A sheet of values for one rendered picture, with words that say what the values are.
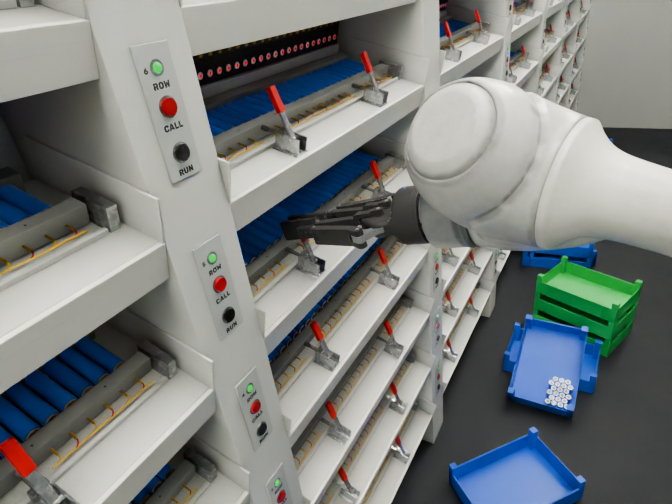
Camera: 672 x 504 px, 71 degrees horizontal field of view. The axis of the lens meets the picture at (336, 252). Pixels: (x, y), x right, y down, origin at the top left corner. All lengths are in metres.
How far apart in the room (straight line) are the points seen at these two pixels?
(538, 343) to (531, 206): 1.53
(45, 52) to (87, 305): 0.20
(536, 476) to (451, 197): 1.34
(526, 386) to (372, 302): 0.94
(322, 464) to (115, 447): 0.49
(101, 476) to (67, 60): 0.38
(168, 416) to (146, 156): 0.28
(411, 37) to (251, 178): 0.55
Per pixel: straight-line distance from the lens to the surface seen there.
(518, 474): 1.62
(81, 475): 0.56
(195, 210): 0.50
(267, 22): 0.60
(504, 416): 1.75
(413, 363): 1.40
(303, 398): 0.81
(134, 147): 0.45
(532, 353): 1.86
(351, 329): 0.92
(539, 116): 0.36
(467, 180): 0.33
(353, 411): 1.04
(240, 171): 0.60
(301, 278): 0.72
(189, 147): 0.49
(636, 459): 1.75
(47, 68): 0.43
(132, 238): 0.49
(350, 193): 0.91
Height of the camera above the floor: 1.31
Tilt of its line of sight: 29 degrees down
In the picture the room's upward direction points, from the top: 8 degrees counter-clockwise
